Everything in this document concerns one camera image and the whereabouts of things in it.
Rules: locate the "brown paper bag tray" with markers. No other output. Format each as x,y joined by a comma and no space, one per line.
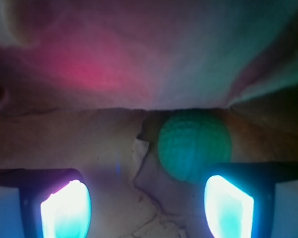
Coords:
87,84

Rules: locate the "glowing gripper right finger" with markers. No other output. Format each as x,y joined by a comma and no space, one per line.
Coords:
252,200

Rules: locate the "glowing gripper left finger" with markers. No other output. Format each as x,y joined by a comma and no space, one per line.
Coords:
43,203

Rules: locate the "green dimpled ball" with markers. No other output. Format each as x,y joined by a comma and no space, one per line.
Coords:
191,142

